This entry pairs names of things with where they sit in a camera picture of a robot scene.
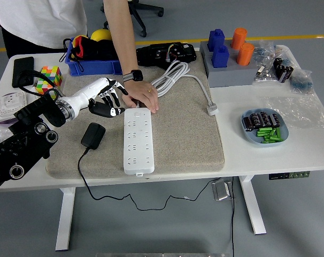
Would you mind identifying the grey-brown mat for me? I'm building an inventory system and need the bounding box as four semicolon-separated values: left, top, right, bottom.
45;50;226;179

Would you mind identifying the empty clear plastic bag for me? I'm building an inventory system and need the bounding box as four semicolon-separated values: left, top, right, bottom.
260;95;324;131

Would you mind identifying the black table control panel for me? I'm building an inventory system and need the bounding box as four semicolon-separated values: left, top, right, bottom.
268;171;311;180

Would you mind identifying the thin black adapter cord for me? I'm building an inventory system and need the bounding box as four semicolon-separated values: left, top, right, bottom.
78;146;221;211

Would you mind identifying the yellow ball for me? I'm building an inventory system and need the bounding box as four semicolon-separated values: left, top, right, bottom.
90;28;113;42

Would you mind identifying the black plug adapter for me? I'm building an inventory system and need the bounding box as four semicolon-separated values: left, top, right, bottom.
80;122;106;150

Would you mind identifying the clear bag of metal parts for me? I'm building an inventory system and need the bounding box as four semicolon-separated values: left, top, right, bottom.
251;40;296;86

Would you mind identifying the black floor cable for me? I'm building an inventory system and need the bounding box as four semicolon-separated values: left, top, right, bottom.
230;176;235;257

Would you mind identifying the orange cylinder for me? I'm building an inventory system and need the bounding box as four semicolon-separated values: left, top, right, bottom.
236;42;256;66
230;27;248;50

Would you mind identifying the white wall socket panel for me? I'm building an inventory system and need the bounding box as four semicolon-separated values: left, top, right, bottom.
0;92;28;120

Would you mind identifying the white table leg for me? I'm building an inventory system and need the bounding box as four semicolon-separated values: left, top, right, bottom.
55;187;76;252
238;175;267;236

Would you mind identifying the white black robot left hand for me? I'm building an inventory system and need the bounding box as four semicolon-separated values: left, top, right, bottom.
67;77;129;119

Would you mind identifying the black phone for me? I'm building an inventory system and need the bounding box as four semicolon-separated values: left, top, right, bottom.
11;56;35;88

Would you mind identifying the grey block holder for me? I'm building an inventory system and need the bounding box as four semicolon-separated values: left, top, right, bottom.
199;40;261;88

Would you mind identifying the white power strip cord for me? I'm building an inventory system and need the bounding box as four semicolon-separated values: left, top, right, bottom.
136;61;219;116

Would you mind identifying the black red drawstring pouch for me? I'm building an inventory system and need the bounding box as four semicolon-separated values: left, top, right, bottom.
59;35;119;72

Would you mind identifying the white power strip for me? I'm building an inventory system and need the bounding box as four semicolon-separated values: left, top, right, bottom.
124;107;156;177

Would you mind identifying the person's torso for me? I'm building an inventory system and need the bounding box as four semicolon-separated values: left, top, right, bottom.
0;0;88;59

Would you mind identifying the black capacitors bundle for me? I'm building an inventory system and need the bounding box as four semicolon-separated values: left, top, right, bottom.
273;57;295;84

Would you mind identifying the silver metal pedal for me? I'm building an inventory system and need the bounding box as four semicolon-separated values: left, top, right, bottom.
211;179;234;201

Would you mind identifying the person's left hand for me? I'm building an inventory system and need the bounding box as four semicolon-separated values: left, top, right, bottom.
121;79;160;113

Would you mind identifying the blue plastic block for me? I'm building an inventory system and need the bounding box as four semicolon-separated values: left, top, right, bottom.
207;28;226;52
211;44;230;69

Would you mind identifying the blue plastic bin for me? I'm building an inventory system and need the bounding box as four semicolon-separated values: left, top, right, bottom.
65;36;124;76

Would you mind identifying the green batteries pile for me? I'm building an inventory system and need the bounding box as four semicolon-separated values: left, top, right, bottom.
255;127;282;144

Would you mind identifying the light blue plate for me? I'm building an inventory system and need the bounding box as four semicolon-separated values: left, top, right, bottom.
241;108;289;148

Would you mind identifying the colourful puzzle cube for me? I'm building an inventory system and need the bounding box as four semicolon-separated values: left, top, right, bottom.
33;65;63;100

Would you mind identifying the black wrist watch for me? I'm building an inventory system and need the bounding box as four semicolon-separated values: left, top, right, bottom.
122;69;144;82

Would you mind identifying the bag of blue parts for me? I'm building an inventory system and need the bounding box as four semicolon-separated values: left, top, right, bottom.
289;69;317;95

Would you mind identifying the black electronic device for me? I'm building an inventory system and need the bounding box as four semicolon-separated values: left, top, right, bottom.
135;42;198;66

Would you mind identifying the black office chair base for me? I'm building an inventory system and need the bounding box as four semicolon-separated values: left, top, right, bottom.
100;0;165;38

